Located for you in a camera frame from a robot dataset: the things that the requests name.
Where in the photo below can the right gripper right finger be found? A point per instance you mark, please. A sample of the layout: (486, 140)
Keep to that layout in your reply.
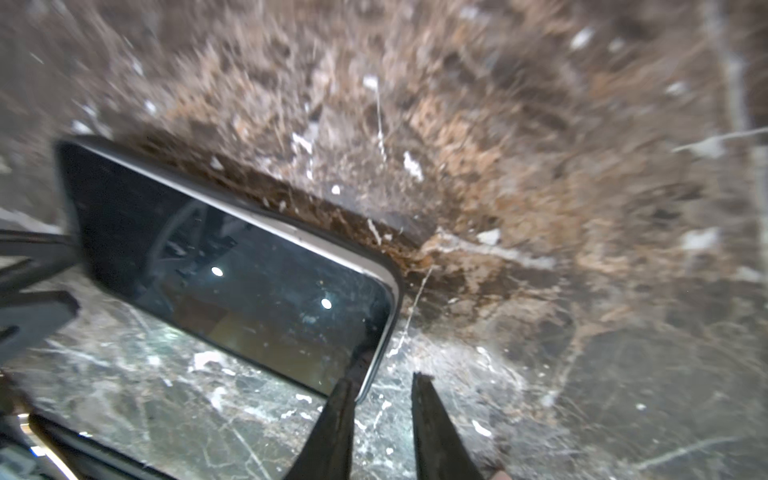
(439, 451)

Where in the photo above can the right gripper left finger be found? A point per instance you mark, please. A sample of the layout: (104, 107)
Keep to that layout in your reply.
(327, 453)

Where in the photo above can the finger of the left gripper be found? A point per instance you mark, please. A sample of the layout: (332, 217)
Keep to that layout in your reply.
(29, 317)

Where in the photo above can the black phone case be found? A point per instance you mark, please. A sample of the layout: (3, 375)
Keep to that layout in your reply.
(240, 204)

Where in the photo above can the silver-edged phone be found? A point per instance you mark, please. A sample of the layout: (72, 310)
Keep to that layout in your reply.
(234, 276)

